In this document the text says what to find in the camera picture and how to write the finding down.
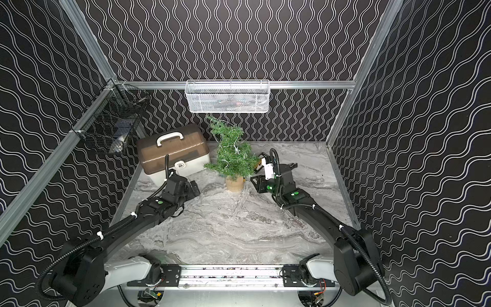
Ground black wire wall basket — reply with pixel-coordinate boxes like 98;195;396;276
74;79;150;156

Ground white wire wall basket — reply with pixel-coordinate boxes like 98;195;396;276
184;79;271;113

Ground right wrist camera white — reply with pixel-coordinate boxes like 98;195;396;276
262;159;275;180

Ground small green christmas tree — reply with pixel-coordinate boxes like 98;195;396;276
205;116;260;193

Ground brown white storage box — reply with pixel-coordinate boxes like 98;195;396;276
136;124;210;186

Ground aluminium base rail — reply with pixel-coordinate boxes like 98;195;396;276
76;263;388;291

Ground thin wire string lights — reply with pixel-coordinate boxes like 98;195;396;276
222;136;250;159

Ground black battery pack case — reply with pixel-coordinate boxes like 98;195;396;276
254;152;271;173

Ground small black tool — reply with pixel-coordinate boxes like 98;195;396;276
280;162;298;173

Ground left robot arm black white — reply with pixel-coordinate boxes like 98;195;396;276
35;156;200;306

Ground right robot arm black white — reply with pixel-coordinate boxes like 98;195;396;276
251;148;393;306

